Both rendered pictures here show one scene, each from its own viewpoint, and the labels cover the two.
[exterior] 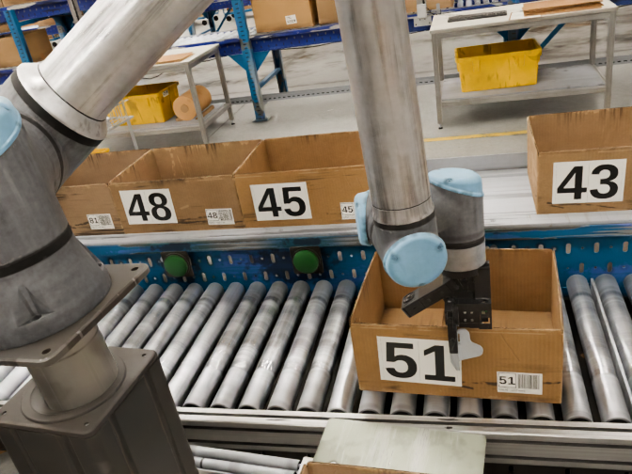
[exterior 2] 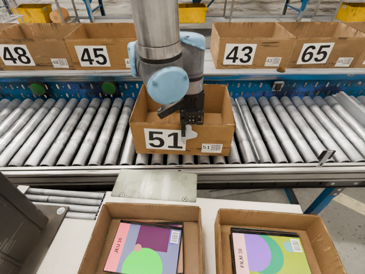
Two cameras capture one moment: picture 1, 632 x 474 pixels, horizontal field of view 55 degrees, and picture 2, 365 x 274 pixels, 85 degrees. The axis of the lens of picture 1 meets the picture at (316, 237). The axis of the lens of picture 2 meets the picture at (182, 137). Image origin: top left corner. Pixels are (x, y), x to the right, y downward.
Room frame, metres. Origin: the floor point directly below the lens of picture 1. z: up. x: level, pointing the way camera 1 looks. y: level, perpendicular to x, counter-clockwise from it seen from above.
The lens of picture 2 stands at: (0.37, -0.04, 1.38)
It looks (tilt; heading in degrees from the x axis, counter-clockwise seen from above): 43 degrees down; 342
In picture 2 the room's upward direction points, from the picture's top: straight up
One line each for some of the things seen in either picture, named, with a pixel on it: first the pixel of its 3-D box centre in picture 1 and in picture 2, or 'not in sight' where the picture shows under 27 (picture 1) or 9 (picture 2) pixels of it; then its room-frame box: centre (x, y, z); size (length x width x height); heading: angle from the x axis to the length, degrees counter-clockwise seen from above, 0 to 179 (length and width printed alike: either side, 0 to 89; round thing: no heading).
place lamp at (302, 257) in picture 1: (306, 262); (108, 88); (1.45, 0.04, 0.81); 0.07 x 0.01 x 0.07; 73
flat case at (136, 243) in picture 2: not in sight; (145, 248); (0.59, -0.01, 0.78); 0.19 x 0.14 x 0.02; 65
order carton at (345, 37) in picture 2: not in sight; (313, 44); (1.31, -1.16, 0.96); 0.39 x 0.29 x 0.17; 73
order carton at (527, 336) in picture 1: (458, 318); (183, 117); (1.04, -0.27, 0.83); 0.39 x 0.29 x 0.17; 70
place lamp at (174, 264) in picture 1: (175, 266); (37, 89); (1.56, 0.41, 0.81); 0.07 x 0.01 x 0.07; 73
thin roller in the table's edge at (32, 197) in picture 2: (226, 466); (62, 199); (0.84, 0.24, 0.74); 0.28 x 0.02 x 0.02; 68
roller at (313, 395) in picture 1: (330, 341); (121, 128); (1.19, 0.01, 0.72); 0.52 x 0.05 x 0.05; 163
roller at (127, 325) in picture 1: (117, 340); (3, 129); (1.36, 0.57, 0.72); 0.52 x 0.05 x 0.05; 163
